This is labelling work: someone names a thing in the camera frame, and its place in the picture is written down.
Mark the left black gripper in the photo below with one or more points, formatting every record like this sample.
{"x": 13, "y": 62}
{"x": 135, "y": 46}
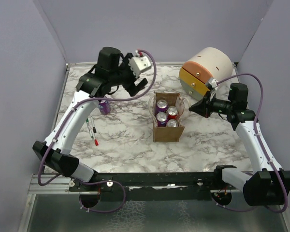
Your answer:
{"x": 132, "y": 89}

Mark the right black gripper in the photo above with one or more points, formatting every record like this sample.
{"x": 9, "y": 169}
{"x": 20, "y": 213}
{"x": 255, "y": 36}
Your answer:
{"x": 203, "y": 107}

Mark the red cola can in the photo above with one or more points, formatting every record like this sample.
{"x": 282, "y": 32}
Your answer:
{"x": 172, "y": 123}
{"x": 172, "y": 112}

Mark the purple Fanta can front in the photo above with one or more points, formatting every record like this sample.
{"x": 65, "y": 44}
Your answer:
{"x": 161, "y": 106}

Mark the purple fanta can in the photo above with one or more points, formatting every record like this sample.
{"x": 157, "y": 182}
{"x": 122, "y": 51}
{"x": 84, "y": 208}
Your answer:
{"x": 161, "y": 106}
{"x": 162, "y": 119}

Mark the red cola can front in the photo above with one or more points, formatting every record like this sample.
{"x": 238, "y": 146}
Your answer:
{"x": 172, "y": 123}

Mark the brown canvas tote bag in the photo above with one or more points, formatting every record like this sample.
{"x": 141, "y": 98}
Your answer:
{"x": 168, "y": 134}

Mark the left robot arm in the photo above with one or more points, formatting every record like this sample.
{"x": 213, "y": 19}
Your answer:
{"x": 113, "y": 69}

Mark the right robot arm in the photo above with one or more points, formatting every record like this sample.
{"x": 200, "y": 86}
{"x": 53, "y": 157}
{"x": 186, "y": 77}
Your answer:
{"x": 270, "y": 183}

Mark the round drawer cabinet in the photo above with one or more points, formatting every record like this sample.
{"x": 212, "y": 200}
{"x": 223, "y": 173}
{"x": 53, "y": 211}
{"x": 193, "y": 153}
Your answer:
{"x": 198, "y": 70}

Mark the green capped marker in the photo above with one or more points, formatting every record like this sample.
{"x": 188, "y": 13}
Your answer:
{"x": 89, "y": 129}

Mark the black capped marker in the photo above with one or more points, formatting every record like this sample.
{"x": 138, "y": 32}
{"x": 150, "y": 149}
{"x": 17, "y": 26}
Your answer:
{"x": 93, "y": 124}

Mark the red capped marker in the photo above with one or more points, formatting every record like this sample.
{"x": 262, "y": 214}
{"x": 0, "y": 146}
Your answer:
{"x": 94, "y": 137}

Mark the metal front plate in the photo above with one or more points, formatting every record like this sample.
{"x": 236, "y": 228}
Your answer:
{"x": 55, "y": 209}

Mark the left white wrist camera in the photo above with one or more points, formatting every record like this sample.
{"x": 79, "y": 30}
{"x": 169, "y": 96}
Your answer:
{"x": 139, "y": 65}

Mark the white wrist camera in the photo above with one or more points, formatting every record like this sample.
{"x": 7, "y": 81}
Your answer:
{"x": 139, "y": 65}
{"x": 212, "y": 85}

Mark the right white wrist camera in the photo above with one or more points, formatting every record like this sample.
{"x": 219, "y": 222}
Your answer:
{"x": 212, "y": 85}

